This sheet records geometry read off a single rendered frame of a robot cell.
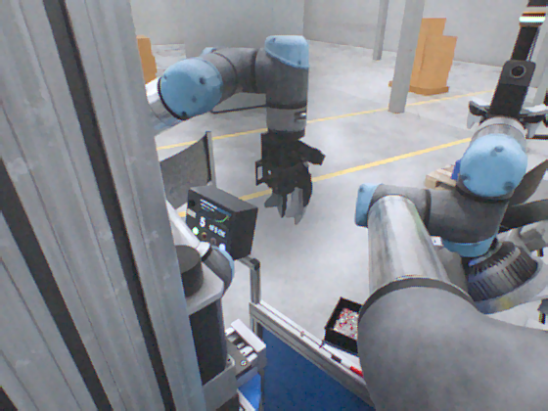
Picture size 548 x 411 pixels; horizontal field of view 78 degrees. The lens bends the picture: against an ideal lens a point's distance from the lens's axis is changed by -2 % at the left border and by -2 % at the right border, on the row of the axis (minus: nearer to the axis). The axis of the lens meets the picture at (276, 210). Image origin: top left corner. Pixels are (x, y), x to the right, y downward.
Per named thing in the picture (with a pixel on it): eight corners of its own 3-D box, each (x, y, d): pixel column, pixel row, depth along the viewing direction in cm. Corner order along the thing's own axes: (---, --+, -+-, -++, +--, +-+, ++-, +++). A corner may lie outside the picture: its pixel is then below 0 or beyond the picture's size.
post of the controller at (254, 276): (261, 300, 131) (260, 260, 121) (255, 305, 129) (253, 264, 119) (255, 296, 133) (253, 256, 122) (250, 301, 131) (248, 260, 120)
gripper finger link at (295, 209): (281, 233, 72) (276, 192, 68) (298, 221, 76) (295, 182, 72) (292, 237, 70) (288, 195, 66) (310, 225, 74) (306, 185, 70)
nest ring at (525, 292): (479, 279, 129) (473, 271, 129) (558, 255, 108) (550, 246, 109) (455, 321, 112) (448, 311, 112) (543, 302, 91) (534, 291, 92)
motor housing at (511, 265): (482, 281, 126) (461, 251, 128) (550, 260, 109) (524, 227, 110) (463, 316, 112) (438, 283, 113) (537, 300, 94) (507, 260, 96)
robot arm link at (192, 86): (-9, 160, 65) (181, 35, 43) (40, 141, 74) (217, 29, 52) (33, 211, 69) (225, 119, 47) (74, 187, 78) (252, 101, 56)
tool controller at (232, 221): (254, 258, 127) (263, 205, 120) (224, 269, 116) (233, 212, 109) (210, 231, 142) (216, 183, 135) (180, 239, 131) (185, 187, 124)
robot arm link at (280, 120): (284, 97, 67) (318, 104, 62) (284, 120, 69) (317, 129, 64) (256, 104, 62) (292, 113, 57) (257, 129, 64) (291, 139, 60)
